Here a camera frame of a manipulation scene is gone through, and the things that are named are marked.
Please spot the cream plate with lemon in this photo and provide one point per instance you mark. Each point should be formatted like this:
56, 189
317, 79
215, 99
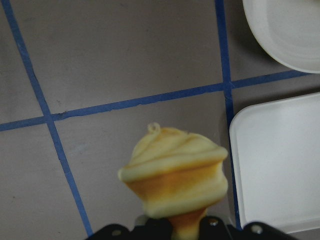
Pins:
287, 30

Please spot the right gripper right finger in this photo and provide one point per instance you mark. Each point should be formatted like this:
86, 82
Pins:
214, 228

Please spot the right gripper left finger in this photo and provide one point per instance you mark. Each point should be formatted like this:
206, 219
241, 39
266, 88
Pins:
153, 229

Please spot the sliced yellow bread loaf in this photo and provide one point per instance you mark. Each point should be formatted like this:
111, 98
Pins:
177, 175

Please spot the white rectangular tray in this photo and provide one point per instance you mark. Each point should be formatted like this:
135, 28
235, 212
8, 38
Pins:
275, 150

